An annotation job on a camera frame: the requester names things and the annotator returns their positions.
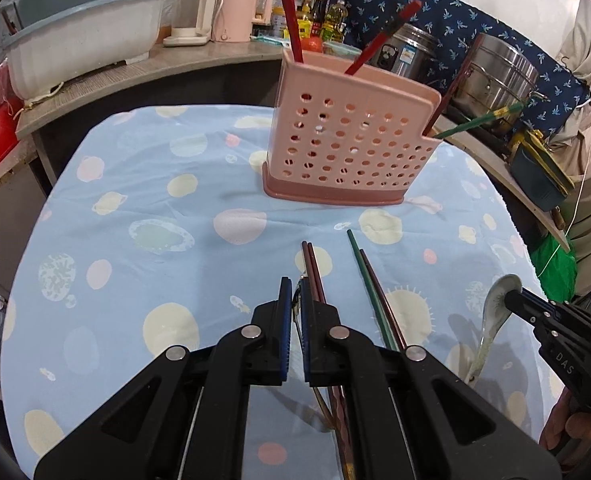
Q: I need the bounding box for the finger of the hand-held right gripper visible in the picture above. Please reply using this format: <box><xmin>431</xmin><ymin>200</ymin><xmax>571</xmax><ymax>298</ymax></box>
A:
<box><xmin>504</xmin><ymin>287</ymin><xmax>565</xmax><ymax>324</ymax></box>

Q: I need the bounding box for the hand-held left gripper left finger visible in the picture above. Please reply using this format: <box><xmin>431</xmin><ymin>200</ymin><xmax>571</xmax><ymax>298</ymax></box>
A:
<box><xmin>33</xmin><ymin>276</ymin><xmax>294</xmax><ymax>480</ymax></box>

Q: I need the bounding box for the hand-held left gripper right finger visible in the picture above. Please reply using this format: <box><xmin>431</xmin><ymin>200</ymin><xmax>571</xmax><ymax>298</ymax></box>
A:
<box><xmin>298</xmin><ymin>277</ymin><xmax>562</xmax><ymax>480</ymax></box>

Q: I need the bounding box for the white ceramic spoon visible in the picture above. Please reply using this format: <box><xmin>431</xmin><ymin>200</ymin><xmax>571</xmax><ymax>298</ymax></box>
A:
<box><xmin>467</xmin><ymin>273</ymin><xmax>522</xmax><ymax>385</ymax></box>

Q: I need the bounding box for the dark red chopstick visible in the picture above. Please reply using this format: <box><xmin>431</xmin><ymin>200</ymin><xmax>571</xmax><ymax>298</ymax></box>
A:
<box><xmin>307</xmin><ymin>241</ymin><xmax>352</xmax><ymax>480</ymax></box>

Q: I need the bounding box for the brown chopstick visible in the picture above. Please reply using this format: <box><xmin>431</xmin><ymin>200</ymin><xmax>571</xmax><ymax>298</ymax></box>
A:
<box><xmin>301</xmin><ymin>241</ymin><xmax>347</xmax><ymax>480</ymax></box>

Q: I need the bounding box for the green chopstick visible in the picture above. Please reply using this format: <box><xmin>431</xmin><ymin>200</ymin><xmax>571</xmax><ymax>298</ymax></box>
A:
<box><xmin>433</xmin><ymin>101</ymin><xmax>526</xmax><ymax>139</ymax></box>
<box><xmin>346</xmin><ymin>229</ymin><xmax>399</xmax><ymax>352</ymax></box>

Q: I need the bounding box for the maroon chopstick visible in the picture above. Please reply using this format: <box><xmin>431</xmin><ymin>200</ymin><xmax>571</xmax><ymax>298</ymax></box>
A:
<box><xmin>422</xmin><ymin>33</ymin><xmax>485</xmax><ymax>138</ymax></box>
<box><xmin>359</xmin><ymin>254</ymin><xmax>409</xmax><ymax>352</ymax></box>

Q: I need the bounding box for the pink perforated utensil holder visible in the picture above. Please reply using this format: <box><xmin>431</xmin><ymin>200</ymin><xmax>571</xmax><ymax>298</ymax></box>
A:
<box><xmin>262</xmin><ymin>49</ymin><xmax>443</xmax><ymax>207</ymax></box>

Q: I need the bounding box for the red black chopstick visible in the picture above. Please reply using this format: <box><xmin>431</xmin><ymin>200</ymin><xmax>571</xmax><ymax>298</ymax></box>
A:
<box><xmin>344</xmin><ymin>0</ymin><xmax>423</xmax><ymax>77</ymax></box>
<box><xmin>273</xmin><ymin>0</ymin><xmax>305</xmax><ymax>65</ymax></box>

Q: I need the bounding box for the person's right hand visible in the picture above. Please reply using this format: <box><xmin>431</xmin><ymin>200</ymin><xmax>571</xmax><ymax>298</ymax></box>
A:
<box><xmin>540</xmin><ymin>390</ymin><xmax>591</xmax><ymax>457</ymax></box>

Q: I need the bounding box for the green plastic bag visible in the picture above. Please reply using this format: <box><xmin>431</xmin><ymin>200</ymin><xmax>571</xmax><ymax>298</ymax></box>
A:
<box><xmin>529</xmin><ymin>232</ymin><xmax>579</xmax><ymax>303</ymax></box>

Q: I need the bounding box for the grey counter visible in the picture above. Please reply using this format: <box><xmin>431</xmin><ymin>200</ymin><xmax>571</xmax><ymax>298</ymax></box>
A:
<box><xmin>433</xmin><ymin>112</ymin><xmax>571</xmax><ymax>253</ymax></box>

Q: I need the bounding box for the stack of yellow green bowls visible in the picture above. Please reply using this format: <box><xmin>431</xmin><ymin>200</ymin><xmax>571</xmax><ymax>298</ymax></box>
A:
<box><xmin>508</xmin><ymin>127</ymin><xmax>576</xmax><ymax>212</ymax></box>

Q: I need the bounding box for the black induction cooker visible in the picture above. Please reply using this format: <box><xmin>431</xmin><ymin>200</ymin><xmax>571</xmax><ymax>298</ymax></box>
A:
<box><xmin>445</xmin><ymin>105</ymin><xmax>521</xmax><ymax>156</ymax></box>

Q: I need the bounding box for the blue printed tablecloth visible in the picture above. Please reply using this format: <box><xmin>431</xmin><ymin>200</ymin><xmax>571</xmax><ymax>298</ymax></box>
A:
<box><xmin>0</xmin><ymin>105</ymin><xmax>571</xmax><ymax>480</ymax></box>

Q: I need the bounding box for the steel steamer pot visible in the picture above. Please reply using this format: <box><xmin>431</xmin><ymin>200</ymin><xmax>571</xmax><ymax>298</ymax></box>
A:
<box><xmin>448</xmin><ymin>32</ymin><xmax>549</xmax><ymax>136</ymax></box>

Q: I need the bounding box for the steel rice cooker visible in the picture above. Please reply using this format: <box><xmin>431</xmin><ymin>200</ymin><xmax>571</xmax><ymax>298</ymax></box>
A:
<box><xmin>375</xmin><ymin>22</ymin><xmax>443</xmax><ymax>86</ymax></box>

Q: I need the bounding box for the clear food container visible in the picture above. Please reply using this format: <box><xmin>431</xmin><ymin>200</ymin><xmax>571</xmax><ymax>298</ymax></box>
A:
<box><xmin>323</xmin><ymin>41</ymin><xmax>363</xmax><ymax>58</ymax></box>

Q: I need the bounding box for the wood grain shelf table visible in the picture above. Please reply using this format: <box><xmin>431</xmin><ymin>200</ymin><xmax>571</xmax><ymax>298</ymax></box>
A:
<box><xmin>14</xmin><ymin>40</ymin><xmax>296</xmax><ymax>141</ymax></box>

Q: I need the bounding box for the low grey cabinet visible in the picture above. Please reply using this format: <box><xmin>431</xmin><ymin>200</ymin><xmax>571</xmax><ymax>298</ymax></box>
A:
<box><xmin>0</xmin><ymin>135</ymin><xmax>51</xmax><ymax>311</ymax></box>

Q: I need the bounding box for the white yellow tin can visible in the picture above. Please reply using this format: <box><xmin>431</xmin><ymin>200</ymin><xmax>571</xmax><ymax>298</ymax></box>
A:
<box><xmin>270</xmin><ymin>7</ymin><xmax>296</xmax><ymax>38</ymax></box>

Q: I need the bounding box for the cooking oil bottle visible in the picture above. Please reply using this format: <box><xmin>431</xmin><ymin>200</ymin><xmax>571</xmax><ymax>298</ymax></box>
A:
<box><xmin>320</xmin><ymin>0</ymin><xmax>349</xmax><ymax>43</ymax></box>

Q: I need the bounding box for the pink electric kettle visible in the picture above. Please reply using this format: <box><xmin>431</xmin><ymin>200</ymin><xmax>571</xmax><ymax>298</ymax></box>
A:
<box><xmin>210</xmin><ymin>0</ymin><xmax>276</xmax><ymax>43</ymax></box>

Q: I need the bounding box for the dark sauce bottle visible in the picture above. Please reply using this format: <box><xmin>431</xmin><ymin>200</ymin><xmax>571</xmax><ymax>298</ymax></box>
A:
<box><xmin>300</xmin><ymin>0</ymin><xmax>326</xmax><ymax>36</ymax></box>

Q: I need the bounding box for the white electric kettle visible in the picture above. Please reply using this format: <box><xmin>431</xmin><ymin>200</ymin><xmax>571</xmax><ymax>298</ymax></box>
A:
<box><xmin>163</xmin><ymin>0</ymin><xmax>219</xmax><ymax>48</ymax></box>

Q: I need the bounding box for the white dish drainer box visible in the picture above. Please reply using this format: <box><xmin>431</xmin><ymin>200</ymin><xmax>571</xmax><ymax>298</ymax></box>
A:
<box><xmin>0</xmin><ymin>0</ymin><xmax>170</xmax><ymax>100</ymax></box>

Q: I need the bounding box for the white hanging cord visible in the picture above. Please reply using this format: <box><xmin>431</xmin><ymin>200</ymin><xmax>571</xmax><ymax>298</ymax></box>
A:
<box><xmin>538</xmin><ymin>105</ymin><xmax>591</xmax><ymax>281</ymax></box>

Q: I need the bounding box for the blue printed wall cloth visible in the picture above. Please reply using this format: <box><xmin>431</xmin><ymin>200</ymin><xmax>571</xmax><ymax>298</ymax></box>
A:
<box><xmin>325</xmin><ymin>0</ymin><xmax>591</xmax><ymax>133</ymax></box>

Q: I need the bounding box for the white coiled cord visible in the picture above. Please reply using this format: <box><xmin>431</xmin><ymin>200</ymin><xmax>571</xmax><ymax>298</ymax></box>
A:
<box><xmin>23</xmin><ymin>82</ymin><xmax>69</xmax><ymax>109</ymax></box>

